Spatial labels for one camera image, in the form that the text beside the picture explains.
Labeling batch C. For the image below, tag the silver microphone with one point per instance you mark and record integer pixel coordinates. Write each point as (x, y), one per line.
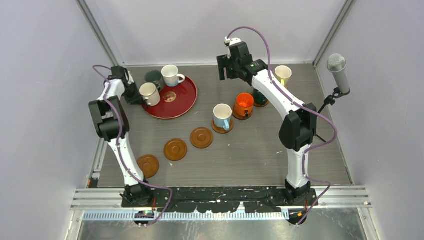
(336, 64)

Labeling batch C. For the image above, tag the silver white mug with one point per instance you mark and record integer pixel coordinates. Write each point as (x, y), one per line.
(150, 94)

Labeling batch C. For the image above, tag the light blue mug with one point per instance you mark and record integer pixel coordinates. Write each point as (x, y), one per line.
(222, 114)

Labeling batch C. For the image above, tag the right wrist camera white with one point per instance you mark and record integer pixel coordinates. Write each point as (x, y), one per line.
(231, 41)

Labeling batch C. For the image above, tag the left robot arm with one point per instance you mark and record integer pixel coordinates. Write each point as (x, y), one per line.
(111, 124)

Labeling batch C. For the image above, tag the wooden coaster five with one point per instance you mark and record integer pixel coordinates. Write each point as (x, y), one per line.
(149, 165)

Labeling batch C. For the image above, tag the black mug rear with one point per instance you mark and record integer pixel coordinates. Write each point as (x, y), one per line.
(155, 77)

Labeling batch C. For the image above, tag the dark green mug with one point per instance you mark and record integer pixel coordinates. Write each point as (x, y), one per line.
(256, 93)

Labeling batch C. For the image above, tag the yellow cream mug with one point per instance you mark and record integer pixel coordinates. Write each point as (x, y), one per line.
(283, 73)

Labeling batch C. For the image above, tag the wooden coaster three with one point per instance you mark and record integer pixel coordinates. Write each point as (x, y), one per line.
(201, 137)

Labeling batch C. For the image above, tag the red round tray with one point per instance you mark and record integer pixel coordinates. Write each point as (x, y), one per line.
(175, 101)

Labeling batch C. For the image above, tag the wooden coaster four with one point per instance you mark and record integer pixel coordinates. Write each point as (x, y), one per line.
(175, 149)

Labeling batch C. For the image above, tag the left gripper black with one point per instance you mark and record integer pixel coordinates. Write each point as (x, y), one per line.
(136, 99)

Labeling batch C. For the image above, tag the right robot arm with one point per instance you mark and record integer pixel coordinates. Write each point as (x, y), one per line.
(299, 123)

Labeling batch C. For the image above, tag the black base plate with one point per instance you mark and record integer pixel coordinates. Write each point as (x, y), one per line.
(254, 199)

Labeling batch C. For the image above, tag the white mug rear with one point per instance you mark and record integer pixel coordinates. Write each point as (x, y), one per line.
(171, 75)

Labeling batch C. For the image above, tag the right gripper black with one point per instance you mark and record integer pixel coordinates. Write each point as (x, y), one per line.
(223, 62)

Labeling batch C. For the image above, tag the orange black mug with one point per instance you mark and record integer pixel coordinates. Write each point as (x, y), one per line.
(244, 102)

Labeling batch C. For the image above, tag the wooden coaster six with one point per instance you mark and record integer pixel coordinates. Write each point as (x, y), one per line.
(261, 102)

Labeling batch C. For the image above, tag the wooden coaster two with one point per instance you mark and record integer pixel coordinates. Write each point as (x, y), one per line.
(218, 129)

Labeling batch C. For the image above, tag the wooden coaster one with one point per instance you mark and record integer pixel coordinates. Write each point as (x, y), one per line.
(240, 117)

